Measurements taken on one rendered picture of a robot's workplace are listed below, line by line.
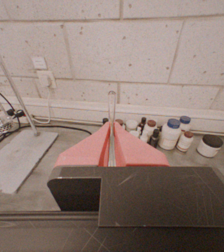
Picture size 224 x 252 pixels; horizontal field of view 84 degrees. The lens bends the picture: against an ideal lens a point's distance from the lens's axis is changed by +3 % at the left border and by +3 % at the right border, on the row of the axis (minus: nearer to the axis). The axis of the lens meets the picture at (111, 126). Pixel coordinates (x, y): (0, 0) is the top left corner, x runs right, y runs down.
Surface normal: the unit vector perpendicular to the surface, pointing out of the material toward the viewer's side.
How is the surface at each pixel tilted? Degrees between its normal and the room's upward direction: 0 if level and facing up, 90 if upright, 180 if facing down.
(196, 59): 90
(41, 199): 0
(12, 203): 0
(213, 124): 90
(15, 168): 0
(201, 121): 90
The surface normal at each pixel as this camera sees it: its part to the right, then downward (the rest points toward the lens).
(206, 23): -0.16, 0.60
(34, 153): -0.01, -0.79
